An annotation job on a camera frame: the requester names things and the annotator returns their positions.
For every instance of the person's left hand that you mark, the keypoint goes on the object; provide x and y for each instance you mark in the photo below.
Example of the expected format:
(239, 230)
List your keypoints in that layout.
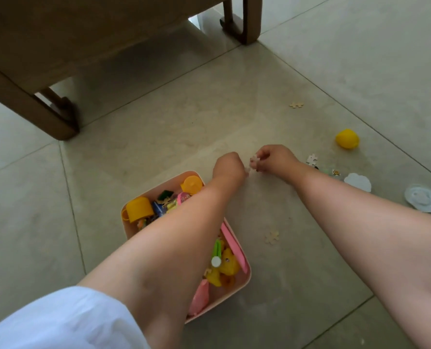
(230, 170)

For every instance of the pink toy stick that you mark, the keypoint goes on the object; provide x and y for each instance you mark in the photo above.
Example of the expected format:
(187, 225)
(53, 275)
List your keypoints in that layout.
(233, 247)

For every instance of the blue plastic toy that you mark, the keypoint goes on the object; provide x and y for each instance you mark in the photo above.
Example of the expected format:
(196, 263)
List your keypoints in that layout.
(158, 209)

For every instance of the yellow toy cup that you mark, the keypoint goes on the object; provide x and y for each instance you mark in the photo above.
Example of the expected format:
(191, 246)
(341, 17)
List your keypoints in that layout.
(139, 210)

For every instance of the person's right forearm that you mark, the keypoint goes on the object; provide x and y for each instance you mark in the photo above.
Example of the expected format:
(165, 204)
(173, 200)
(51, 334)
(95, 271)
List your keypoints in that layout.
(375, 243)

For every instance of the dark wooden furniture foot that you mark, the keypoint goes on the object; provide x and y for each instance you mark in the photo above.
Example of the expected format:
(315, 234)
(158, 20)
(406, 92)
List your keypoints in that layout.
(253, 18)

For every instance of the white scalloped toy cup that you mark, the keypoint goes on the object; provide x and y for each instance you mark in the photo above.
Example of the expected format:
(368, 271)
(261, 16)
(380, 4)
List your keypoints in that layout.
(358, 182)

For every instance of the white round toy dish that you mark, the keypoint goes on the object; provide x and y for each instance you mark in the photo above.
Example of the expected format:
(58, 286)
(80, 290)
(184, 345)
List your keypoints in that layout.
(421, 198)

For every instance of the pink plastic toy tray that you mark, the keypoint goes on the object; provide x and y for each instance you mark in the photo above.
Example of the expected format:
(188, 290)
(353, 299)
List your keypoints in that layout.
(237, 287)

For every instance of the yellow round toy fruit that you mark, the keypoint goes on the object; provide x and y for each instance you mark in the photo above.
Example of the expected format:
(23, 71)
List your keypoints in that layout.
(347, 138)

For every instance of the person's white sleeve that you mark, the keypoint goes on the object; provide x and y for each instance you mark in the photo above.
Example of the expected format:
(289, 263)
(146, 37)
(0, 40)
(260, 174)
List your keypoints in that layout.
(55, 323)

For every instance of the person's right hand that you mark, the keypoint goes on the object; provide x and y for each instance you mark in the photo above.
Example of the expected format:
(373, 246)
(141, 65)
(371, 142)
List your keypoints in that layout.
(279, 161)

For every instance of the person's left forearm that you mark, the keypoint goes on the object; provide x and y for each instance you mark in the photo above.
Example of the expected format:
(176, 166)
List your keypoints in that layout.
(164, 258)

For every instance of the colourful printed puzzle pieces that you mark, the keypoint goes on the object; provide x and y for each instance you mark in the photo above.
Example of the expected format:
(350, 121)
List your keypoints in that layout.
(254, 161)

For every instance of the white jigsaw puzzle piece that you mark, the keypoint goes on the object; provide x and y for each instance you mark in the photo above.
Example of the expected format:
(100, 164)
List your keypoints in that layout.
(312, 159)

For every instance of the pink round toy animal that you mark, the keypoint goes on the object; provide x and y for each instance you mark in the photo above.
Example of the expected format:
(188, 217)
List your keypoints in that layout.
(200, 299)

